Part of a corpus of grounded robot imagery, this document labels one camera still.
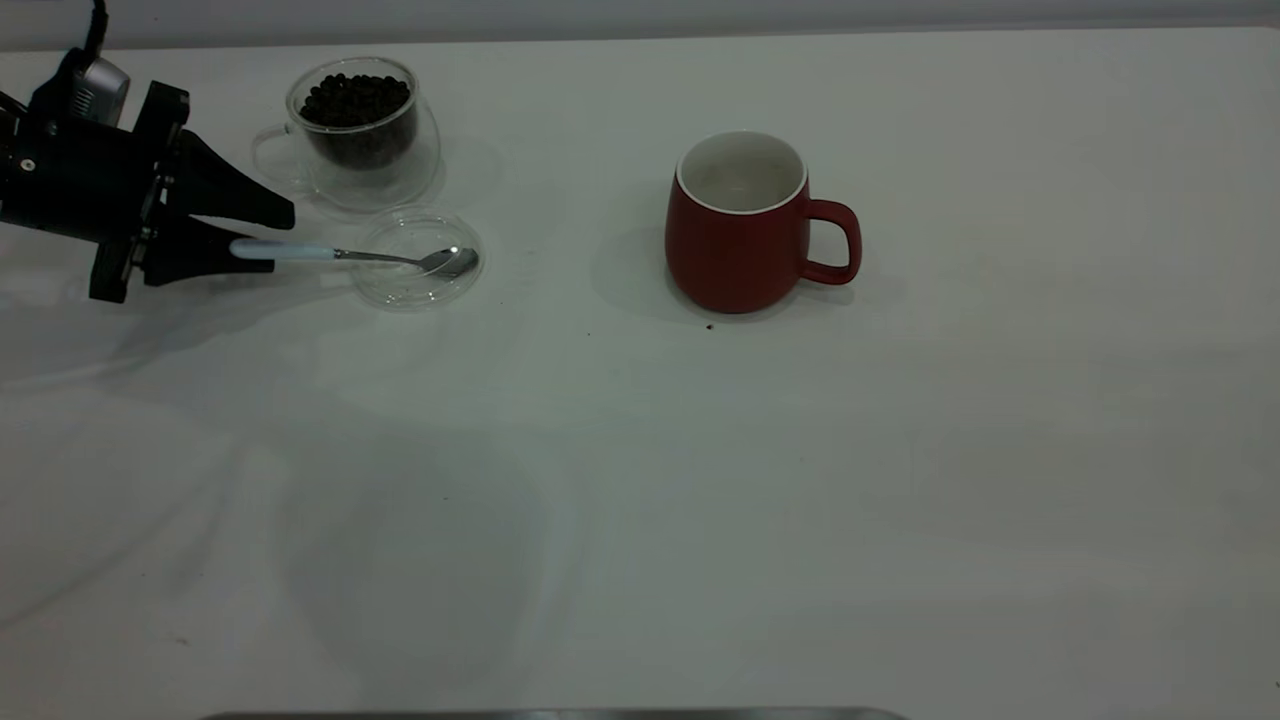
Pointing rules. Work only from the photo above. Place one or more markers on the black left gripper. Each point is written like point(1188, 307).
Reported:
point(80, 180)

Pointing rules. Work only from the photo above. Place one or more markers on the clear glass saucer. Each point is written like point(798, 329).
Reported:
point(420, 292)

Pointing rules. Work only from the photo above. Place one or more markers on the red ceramic mug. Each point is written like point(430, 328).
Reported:
point(730, 260)

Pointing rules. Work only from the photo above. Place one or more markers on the dark coffee beans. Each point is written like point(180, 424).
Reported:
point(355, 105)

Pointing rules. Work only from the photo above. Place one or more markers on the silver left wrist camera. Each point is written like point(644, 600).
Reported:
point(105, 92)

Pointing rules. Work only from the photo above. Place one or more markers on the clear double-wall glass cup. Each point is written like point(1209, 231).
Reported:
point(400, 185)

